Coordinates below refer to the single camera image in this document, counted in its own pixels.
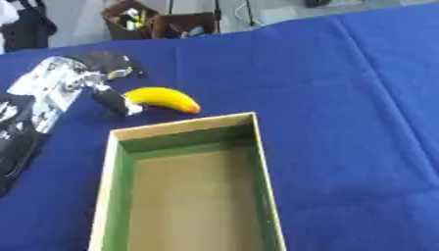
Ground yellow toy banana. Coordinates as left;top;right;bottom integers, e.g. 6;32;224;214
122;86;203;115

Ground brown cardboard box with items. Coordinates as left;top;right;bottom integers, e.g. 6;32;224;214
101;0;164;41

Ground brown open cardboard box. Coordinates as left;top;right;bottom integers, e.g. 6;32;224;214
149;12;223;40

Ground dark object on floor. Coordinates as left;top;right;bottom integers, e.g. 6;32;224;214
302;0;335;9

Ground tan cardboard box green inside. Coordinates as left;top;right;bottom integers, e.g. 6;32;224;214
85;111;288;251

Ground black tripod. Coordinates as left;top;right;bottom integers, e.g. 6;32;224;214
165;0;258;27

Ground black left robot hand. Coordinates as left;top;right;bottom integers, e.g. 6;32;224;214
63;50;150;120

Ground black bag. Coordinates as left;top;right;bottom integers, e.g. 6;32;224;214
0;0;61;53

